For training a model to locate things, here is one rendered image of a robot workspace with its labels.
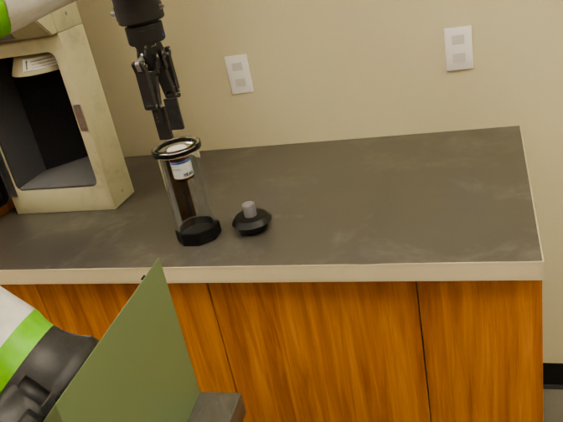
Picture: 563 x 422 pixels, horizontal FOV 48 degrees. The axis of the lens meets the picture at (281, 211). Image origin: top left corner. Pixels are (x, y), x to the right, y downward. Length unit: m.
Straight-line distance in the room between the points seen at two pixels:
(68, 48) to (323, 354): 0.95
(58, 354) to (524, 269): 0.80
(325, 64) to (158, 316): 1.14
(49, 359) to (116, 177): 1.01
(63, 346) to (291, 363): 0.74
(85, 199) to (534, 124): 1.24
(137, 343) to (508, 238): 0.75
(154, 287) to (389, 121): 1.16
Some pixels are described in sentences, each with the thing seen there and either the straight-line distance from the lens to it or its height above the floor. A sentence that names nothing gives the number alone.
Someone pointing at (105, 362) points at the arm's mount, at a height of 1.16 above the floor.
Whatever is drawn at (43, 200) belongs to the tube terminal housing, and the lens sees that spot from 1.88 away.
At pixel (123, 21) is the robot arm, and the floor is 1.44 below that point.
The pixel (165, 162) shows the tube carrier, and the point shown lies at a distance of 1.37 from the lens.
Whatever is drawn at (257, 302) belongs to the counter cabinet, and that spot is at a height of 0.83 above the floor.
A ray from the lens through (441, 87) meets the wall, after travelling 1.85.
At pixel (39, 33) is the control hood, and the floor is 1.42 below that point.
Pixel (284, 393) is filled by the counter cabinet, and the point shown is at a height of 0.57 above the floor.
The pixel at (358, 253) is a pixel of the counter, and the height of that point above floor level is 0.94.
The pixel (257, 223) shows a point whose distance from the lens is 1.40.
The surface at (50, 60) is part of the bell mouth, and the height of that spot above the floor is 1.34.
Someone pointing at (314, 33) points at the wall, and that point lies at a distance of 1.85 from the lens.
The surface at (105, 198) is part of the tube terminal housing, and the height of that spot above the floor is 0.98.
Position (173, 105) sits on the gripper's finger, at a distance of 1.40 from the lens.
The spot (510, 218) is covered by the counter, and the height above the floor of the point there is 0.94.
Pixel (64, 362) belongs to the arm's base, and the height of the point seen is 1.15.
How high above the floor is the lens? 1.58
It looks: 25 degrees down
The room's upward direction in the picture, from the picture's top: 11 degrees counter-clockwise
